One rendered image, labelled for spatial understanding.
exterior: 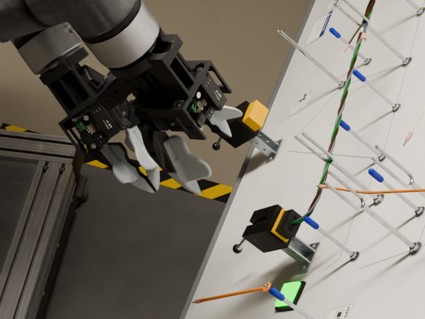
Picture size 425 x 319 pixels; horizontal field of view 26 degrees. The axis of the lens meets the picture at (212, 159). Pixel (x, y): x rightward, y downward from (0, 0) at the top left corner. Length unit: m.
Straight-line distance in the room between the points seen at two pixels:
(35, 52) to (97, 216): 1.46
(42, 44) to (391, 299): 0.53
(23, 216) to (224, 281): 1.05
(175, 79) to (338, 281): 0.34
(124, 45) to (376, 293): 0.40
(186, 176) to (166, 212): 1.54
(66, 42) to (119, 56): 0.25
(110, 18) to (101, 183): 1.78
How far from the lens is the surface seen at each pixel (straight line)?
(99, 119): 1.18
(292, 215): 1.16
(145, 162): 1.21
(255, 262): 1.35
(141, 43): 0.95
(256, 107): 1.49
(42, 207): 2.38
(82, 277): 2.52
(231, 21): 3.12
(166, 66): 0.95
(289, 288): 1.21
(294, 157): 1.47
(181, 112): 0.98
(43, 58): 1.19
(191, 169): 1.06
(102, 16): 0.92
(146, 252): 2.54
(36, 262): 2.29
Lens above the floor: 2.14
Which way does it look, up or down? 52 degrees down
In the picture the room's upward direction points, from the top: straight up
